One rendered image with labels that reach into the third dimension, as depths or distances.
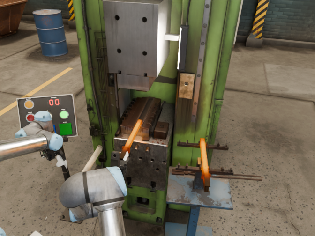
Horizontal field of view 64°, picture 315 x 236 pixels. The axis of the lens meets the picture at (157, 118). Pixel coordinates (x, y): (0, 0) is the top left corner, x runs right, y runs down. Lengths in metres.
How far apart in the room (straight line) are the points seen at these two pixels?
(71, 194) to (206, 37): 1.08
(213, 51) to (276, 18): 5.91
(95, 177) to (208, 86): 0.97
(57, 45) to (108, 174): 5.33
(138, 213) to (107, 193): 1.36
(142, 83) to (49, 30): 4.65
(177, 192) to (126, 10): 1.09
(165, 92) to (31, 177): 1.69
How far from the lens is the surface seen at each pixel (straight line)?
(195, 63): 1.57
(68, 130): 1.72
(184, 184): 1.67
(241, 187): 2.78
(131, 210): 2.27
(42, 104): 1.75
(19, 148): 1.12
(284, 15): 7.41
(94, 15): 1.65
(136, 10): 1.40
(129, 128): 1.73
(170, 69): 1.97
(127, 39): 1.45
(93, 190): 0.94
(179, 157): 1.98
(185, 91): 1.63
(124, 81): 1.55
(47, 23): 6.01
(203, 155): 1.48
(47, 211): 2.61
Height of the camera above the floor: 1.97
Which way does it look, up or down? 33 degrees down
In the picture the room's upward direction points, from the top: 2 degrees clockwise
